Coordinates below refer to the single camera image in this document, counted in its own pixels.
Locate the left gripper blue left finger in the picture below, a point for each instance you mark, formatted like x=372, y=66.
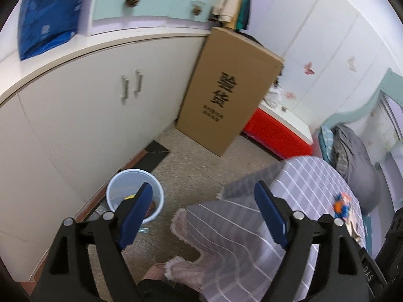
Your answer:
x=132, y=213

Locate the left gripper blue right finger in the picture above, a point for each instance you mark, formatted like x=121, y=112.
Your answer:
x=270, y=209

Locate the orange blue snack wrapper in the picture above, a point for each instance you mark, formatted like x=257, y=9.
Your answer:
x=342, y=206

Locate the pink fluffy slipper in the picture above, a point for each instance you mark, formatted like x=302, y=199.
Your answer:
x=178, y=270

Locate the red storage box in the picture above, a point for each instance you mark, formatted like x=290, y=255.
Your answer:
x=270, y=133

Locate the grey folded quilt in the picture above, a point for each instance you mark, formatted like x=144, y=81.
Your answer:
x=352, y=162

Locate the white board on box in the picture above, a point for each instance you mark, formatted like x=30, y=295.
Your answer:
x=289, y=120

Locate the white low cabinet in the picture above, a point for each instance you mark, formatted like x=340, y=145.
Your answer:
x=72, y=117

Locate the white plastic bag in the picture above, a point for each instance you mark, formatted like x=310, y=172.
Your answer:
x=274, y=96

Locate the large brown cardboard box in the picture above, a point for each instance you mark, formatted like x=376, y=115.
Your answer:
x=231, y=77

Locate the blue shopping bag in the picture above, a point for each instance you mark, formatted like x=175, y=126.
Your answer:
x=46, y=24

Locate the hanging clothes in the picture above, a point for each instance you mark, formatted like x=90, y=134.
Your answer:
x=234, y=1

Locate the teal bunk bed frame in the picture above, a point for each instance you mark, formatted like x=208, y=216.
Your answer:
x=390, y=86

